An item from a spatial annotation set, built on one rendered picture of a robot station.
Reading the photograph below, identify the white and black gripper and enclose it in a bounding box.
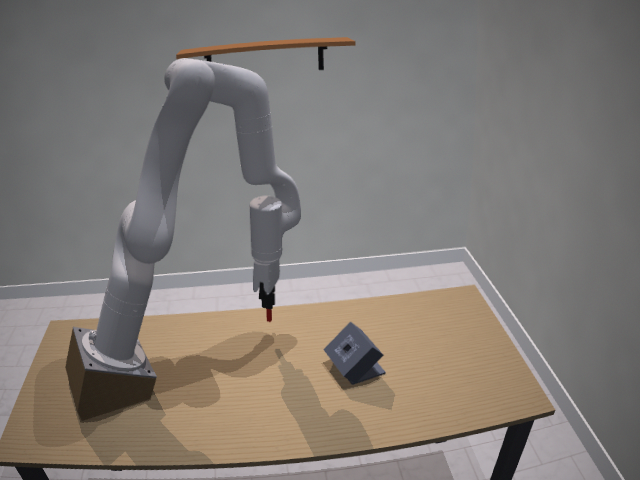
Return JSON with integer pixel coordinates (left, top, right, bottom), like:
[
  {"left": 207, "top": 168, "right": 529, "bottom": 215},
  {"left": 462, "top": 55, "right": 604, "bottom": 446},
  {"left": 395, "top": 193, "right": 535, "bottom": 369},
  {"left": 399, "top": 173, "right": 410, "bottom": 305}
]
[{"left": 253, "top": 258, "right": 280, "bottom": 309}]

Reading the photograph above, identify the dark grey sloped panel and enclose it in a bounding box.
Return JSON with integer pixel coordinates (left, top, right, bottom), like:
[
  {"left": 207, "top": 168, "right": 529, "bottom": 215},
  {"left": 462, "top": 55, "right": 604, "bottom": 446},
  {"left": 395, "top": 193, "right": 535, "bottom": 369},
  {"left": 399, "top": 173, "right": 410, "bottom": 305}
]
[{"left": 323, "top": 321, "right": 386, "bottom": 385}]

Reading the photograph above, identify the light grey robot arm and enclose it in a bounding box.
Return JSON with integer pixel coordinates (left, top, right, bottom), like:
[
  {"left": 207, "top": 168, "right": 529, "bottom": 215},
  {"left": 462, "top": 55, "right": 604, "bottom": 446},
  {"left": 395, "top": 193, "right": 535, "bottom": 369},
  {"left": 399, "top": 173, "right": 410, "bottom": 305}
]
[{"left": 82, "top": 58, "right": 301, "bottom": 371}]

